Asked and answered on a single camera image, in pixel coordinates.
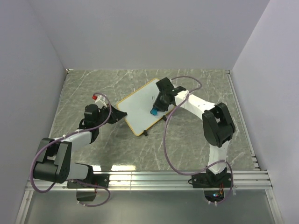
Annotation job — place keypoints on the aluminium front mounting rail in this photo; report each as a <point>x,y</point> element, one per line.
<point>153,198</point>

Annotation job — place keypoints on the yellow framed whiteboard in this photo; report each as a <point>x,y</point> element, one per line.
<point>138,105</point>

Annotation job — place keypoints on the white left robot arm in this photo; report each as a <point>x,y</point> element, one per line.
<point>53,161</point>

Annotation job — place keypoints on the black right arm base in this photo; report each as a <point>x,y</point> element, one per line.
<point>203,180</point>

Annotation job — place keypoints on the aluminium right side rail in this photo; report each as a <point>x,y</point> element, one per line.
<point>253,155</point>

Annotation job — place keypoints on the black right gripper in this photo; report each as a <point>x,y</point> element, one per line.
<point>157,105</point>

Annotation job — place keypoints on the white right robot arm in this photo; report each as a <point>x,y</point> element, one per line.
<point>218,126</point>

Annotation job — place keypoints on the blue whiteboard eraser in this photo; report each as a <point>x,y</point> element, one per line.
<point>154,112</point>

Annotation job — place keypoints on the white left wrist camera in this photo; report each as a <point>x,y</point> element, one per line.
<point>100,100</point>

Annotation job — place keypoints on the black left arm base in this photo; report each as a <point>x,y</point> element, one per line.
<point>97,179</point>

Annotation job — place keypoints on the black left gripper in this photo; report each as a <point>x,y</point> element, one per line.
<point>116,115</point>

